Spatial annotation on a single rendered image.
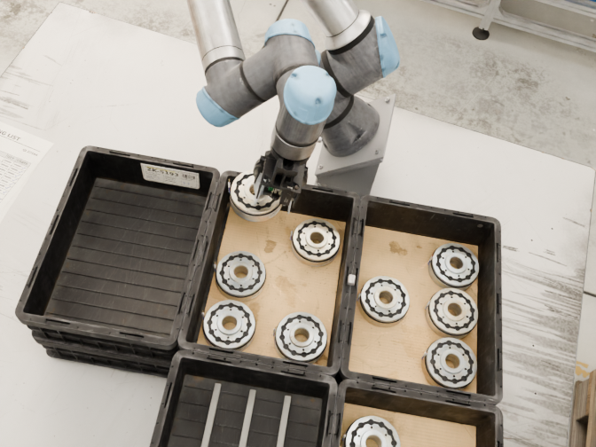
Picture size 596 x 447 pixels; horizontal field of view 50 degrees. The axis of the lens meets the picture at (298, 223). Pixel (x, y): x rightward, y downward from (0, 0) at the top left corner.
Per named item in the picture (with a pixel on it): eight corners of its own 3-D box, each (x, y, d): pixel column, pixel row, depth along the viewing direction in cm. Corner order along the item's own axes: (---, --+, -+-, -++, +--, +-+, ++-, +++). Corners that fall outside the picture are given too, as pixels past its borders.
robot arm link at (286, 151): (278, 105, 104) (326, 117, 105) (273, 121, 108) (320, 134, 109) (270, 140, 100) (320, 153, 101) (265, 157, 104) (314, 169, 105)
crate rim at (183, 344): (222, 175, 137) (222, 168, 135) (359, 199, 137) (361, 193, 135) (176, 351, 117) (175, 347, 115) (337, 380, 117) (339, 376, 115)
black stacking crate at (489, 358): (353, 222, 145) (362, 195, 135) (481, 245, 145) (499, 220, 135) (331, 394, 125) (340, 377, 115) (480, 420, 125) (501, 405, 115)
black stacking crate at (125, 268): (93, 176, 145) (83, 145, 135) (222, 199, 145) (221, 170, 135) (30, 340, 125) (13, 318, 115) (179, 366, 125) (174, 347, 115)
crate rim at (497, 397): (359, 199, 137) (362, 193, 135) (497, 223, 137) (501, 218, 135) (337, 380, 117) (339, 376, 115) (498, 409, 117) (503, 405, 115)
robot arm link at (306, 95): (333, 58, 96) (345, 103, 92) (315, 105, 105) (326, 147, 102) (282, 58, 94) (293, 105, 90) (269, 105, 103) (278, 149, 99)
